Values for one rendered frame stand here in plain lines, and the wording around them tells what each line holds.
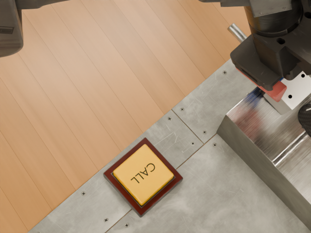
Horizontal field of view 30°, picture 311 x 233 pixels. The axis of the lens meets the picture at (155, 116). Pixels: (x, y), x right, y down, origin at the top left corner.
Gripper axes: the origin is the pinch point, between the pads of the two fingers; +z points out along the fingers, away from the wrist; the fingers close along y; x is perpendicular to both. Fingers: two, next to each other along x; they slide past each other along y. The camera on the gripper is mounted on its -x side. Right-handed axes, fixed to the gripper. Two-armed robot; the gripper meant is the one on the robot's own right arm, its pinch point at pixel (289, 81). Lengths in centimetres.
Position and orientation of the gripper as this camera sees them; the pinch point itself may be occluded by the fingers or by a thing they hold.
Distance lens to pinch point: 74.5
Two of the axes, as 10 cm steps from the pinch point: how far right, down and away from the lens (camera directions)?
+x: -6.1, -5.9, 5.3
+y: 7.4, -6.7, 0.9
